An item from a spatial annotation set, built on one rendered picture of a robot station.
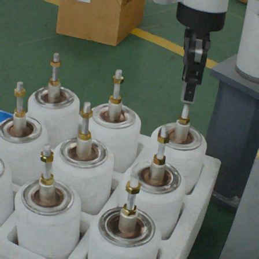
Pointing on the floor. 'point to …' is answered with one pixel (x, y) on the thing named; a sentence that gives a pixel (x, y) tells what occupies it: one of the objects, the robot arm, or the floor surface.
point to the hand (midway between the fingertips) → (189, 84)
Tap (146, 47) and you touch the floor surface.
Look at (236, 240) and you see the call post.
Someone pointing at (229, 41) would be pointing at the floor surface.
